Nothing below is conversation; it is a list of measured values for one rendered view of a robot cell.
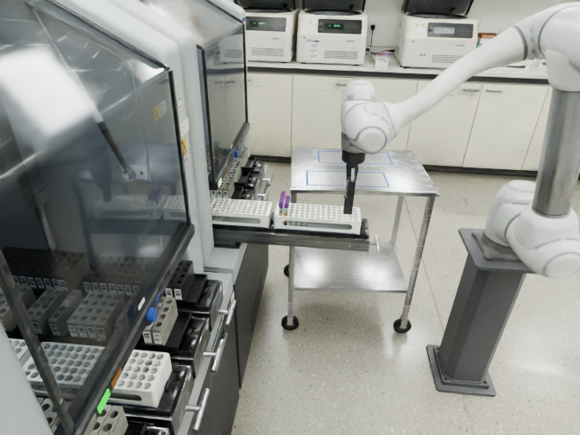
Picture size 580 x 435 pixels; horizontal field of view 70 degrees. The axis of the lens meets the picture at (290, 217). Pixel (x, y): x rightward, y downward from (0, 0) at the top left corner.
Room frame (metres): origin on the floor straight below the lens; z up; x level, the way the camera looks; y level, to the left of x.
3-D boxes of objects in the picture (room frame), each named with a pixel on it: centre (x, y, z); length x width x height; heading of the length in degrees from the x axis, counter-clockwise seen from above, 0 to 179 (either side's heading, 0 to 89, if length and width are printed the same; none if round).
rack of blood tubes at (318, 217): (1.26, -0.10, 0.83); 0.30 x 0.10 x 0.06; 86
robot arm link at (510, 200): (1.29, -0.81, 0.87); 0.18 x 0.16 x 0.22; 2
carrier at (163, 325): (0.73, 0.30, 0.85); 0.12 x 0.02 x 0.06; 176
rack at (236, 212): (1.28, 0.22, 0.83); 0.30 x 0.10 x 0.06; 85
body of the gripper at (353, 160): (1.25, -0.20, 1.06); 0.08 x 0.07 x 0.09; 175
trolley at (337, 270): (1.74, -0.30, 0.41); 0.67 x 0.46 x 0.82; 90
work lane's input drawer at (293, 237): (1.27, 0.04, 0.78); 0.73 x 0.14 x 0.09; 85
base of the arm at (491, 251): (1.32, -0.81, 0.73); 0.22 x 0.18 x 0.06; 175
